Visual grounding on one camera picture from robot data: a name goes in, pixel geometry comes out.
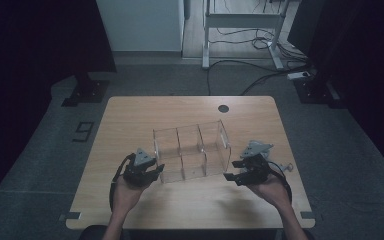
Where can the black stand base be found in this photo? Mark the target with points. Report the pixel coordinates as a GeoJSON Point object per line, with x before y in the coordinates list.
{"type": "Point", "coordinates": [88, 91]}
{"type": "Point", "coordinates": [316, 93]}

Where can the black round table grommet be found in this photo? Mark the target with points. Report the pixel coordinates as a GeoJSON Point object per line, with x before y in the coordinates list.
{"type": "Point", "coordinates": [223, 108]}

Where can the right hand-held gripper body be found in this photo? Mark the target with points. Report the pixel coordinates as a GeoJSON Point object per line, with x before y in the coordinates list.
{"type": "Point", "coordinates": [255, 170]}

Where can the person's left hand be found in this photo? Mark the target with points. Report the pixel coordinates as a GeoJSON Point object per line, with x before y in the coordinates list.
{"type": "Point", "coordinates": [128, 196]}

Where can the clear acrylic divided box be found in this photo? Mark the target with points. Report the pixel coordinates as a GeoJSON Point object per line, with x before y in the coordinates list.
{"type": "Point", "coordinates": [193, 153]}

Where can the white power strip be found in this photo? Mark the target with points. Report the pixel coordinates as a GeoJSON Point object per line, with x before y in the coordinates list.
{"type": "Point", "coordinates": [298, 75]}

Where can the dark curtain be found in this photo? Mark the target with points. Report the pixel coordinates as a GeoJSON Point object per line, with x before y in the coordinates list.
{"type": "Point", "coordinates": [363, 66]}
{"type": "Point", "coordinates": [30, 66]}

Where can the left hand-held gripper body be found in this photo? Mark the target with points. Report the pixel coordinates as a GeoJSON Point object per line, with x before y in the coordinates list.
{"type": "Point", "coordinates": [140, 175]}

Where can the person's right hand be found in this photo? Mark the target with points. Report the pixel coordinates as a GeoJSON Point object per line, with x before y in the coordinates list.
{"type": "Point", "coordinates": [273, 193]}

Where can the white metal desk frame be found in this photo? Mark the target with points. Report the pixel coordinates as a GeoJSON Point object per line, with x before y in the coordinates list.
{"type": "Point", "coordinates": [240, 20]}

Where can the black table corner tape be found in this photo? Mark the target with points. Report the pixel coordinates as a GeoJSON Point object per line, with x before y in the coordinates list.
{"type": "Point", "coordinates": [308, 215]}

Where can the white cabinet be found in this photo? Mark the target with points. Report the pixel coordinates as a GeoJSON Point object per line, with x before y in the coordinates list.
{"type": "Point", "coordinates": [140, 23]}

